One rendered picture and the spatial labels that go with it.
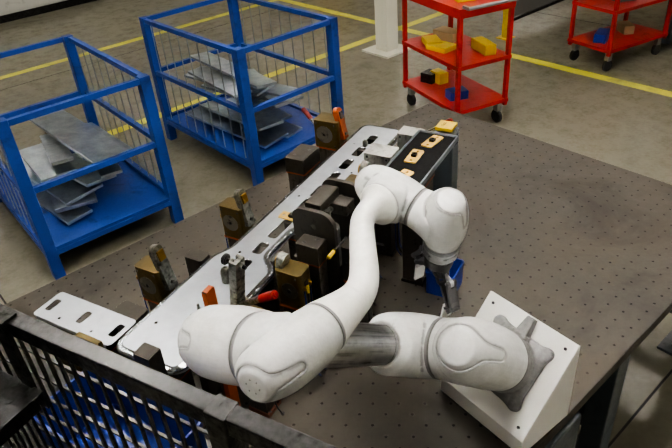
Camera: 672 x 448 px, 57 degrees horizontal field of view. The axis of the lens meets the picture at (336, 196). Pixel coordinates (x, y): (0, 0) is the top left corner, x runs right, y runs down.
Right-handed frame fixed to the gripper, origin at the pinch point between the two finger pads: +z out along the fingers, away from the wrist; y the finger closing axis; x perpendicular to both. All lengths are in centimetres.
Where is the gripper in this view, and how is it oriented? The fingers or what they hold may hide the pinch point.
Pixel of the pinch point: (432, 294)
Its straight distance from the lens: 174.2
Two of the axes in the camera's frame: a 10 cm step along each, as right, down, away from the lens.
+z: 0.2, 6.3, 7.7
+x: 8.9, -3.6, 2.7
